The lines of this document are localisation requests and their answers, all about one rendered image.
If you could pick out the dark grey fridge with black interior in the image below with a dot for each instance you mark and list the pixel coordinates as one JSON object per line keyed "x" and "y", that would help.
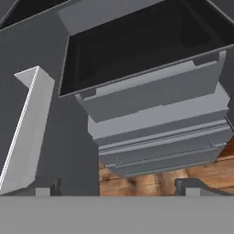
{"x": 140, "y": 39}

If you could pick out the dark grey fridge door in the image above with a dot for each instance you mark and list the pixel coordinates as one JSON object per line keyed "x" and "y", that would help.
{"x": 73, "y": 146}

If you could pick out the grey fridge shelf bin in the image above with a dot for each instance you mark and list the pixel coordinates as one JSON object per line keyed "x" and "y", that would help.
{"x": 152, "y": 91}

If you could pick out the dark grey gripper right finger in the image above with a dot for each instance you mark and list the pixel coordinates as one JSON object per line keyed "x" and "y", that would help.
{"x": 180, "y": 186}

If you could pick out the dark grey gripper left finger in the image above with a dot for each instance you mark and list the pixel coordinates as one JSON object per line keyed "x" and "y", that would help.
{"x": 55, "y": 186}

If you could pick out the grey ribbed fridge drawer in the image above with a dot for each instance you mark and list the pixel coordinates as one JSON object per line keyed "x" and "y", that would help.
{"x": 161, "y": 143}

